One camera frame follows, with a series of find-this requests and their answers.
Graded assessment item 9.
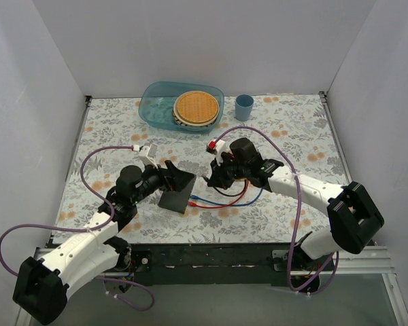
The teal plastic tub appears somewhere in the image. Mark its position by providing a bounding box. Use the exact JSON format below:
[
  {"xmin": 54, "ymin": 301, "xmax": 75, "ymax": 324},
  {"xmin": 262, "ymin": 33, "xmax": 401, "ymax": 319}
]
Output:
[{"xmin": 139, "ymin": 81, "xmax": 224, "ymax": 134}]

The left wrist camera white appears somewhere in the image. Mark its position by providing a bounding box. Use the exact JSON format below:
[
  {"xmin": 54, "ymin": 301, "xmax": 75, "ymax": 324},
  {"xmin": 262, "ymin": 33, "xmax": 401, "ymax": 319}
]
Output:
[{"xmin": 138, "ymin": 143, "xmax": 158, "ymax": 168}]

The blue plastic cup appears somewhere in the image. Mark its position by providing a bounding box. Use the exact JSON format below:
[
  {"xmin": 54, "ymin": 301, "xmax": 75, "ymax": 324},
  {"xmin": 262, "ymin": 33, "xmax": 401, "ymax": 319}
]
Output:
[{"xmin": 235, "ymin": 94, "xmax": 254, "ymax": 122}]

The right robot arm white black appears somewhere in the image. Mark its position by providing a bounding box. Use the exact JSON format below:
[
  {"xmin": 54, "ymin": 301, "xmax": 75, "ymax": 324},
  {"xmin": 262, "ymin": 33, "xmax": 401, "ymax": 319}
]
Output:
[{"xmin": 206, "ymin": 138, "xmax": 384, "ymax": 270}]

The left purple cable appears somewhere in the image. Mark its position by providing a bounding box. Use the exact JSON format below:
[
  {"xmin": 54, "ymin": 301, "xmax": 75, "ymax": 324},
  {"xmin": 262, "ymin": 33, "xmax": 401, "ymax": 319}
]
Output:
[{"xmin": 0, "ymin": 144, "xmax": 155, "ymax": 311}]

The aluminium frame rail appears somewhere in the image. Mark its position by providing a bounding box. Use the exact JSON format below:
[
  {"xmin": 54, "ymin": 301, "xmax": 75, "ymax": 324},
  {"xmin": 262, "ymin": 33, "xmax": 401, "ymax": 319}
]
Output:
[{"xmin": 27, "ymin": 246, "xmax": 395, "ymax": 276}]

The woven wicker round plate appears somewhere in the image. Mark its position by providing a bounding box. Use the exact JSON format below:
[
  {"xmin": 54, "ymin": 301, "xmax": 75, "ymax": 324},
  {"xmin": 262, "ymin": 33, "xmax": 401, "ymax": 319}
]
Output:
[{"xmin": 173, "ymin": 90, "xmax": 221, "ymax": 128}]

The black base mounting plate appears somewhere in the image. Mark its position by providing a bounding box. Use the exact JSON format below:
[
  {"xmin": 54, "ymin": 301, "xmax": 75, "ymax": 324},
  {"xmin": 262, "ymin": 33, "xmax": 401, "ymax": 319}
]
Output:
[{"xmin": 91, "ymin": 242, "xmax": 337, "ymax": 287}]

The red ethernet cable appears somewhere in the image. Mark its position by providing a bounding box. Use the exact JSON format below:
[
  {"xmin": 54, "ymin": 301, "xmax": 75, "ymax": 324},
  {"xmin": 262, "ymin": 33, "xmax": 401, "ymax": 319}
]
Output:
[{"xmin": 187, "ymin": 179, "xmax": 250, "ymax": 209}]

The black network switch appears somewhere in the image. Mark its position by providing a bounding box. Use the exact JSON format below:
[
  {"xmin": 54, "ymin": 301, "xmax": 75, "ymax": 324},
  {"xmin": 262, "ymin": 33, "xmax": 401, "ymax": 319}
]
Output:
[{"xmin": 158, "ymin": 177, "xmax": 196, "ymax": 214}]

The floral table mat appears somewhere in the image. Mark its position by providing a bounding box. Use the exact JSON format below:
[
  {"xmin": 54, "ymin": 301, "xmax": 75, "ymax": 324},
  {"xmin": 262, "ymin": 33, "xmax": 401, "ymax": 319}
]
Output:
[{"xmin": 52, "ymin": 94, "xmax": 349, "ymax": 245}]

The black ethernet cable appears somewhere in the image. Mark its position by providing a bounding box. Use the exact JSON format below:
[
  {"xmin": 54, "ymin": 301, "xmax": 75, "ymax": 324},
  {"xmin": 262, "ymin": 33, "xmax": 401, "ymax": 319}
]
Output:
[{"xmin": 201, "ymin": 175, "xmax": 246, "ymax": 198}]

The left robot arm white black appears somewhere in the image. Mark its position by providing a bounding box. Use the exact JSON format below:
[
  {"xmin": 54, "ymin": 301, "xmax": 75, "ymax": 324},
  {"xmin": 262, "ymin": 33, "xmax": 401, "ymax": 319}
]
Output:
[{"xmin": 13, "ymin": 160, "xmax": 196, "ymax": 325}]

